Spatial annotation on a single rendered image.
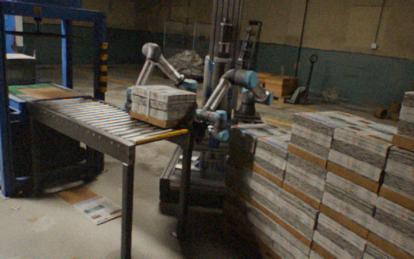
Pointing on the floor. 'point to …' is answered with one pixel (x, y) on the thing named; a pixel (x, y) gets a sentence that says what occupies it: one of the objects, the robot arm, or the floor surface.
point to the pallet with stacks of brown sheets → (279, 85)
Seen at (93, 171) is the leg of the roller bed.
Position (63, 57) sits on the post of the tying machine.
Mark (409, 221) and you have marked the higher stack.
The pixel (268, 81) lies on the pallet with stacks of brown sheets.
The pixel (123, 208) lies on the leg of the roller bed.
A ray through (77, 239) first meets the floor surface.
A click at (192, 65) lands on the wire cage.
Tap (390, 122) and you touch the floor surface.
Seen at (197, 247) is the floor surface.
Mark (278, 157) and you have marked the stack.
